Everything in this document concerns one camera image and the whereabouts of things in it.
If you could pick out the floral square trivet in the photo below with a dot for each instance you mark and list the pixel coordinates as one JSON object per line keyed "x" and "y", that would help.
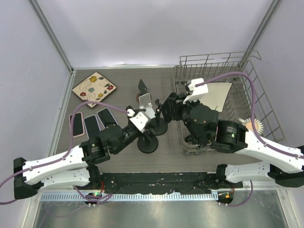
{"x": 95, "y": 87}

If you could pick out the white square plate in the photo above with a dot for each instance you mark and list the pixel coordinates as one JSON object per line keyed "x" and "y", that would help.
{"x": 215, "y": 98}

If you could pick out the black phone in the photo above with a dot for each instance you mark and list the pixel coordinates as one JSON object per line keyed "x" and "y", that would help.
{"x": 167, "y": 112}

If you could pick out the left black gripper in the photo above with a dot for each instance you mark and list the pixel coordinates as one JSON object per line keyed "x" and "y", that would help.
{"x": 151, "y": 134}

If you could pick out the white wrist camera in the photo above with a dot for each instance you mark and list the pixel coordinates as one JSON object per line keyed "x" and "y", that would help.
{"x": 195, "y": 91}
{"x": 138, "y": 118}

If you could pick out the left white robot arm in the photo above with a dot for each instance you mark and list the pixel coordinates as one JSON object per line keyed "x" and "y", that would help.
{"x": 29, "y": 175}

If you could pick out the tall black phone stand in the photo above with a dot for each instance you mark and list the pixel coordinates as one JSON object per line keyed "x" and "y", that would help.
{"x": 148, "y": 145}

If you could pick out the purple-cased phone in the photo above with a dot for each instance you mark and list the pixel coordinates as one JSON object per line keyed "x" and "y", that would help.
{"x": 106, "y": 117}
{"x": 92, "y": 127}

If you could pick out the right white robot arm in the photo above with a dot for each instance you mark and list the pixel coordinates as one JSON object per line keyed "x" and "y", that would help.
{"x": 284, "y": 165}

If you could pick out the grey wire dish rack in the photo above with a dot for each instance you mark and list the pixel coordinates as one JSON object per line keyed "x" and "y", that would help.
{"x": 243, "y": 90}

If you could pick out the white folding phone stand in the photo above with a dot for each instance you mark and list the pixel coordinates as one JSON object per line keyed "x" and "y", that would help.
{"x": 145, "y": 103}

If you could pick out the ribbed cup with peach inside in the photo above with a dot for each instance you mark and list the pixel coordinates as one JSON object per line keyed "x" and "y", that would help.
{"x": 257, "y": 124}

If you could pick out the black round-base stand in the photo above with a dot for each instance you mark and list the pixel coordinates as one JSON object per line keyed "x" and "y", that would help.
{"x": 158, "y": 124}

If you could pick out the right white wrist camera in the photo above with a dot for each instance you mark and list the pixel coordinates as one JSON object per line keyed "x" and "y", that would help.
{"x": 195, "y": 91}

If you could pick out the wooden-base grey phone stand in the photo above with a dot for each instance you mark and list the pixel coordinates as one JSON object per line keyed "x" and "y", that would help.
{"x": 142, "y": 89}

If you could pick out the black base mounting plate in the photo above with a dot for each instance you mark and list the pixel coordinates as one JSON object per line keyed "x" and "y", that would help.
{"x": 161, "y": 183}

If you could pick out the pink-cased phone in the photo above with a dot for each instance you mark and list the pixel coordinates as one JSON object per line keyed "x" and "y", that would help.
{"x": 78, "y": 125}

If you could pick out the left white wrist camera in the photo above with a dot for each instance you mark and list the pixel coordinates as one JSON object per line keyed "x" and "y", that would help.
{"x": 138, "y": 118}

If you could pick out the white slotted cable duct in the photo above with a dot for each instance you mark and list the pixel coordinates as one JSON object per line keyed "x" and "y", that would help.
{"x": 176, "y": 196}

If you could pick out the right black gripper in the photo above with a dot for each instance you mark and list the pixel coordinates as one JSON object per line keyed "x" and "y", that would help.
{"x": 179, "y": 106}

